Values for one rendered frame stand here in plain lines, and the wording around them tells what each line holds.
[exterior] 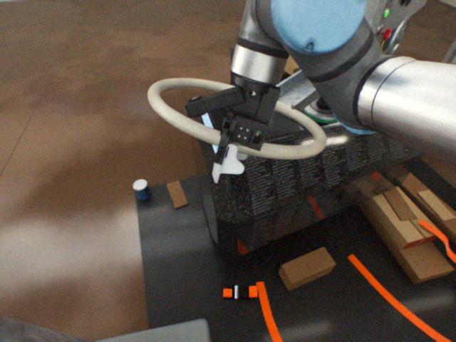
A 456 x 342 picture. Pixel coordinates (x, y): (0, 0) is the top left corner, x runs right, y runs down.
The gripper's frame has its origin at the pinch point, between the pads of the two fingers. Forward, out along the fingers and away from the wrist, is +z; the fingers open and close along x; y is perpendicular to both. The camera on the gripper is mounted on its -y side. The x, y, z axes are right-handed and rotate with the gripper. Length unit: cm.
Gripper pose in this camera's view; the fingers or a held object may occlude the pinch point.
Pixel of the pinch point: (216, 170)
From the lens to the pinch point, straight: 56.8
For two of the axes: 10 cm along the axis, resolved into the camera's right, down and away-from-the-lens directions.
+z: -2.5, 8.4, 4.9
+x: 1.7, -4.6, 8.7
